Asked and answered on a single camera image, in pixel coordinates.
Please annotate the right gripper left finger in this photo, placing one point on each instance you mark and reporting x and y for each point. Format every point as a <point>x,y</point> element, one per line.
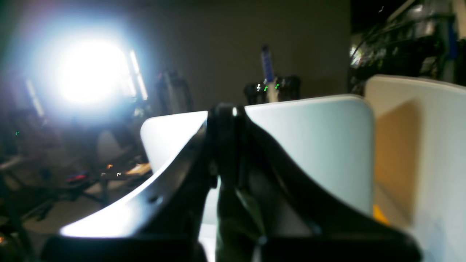
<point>170,203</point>

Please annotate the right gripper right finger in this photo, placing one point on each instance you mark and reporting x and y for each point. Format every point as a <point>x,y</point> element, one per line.
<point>292,206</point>

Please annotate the green t-shirt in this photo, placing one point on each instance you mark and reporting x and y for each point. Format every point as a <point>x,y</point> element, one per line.
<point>240,224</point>

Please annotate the bright studio lamp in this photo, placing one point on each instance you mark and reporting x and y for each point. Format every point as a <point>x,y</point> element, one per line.
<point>77,66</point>

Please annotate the white side panel board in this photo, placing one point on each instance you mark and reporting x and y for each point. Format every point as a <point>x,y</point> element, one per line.
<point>420,161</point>

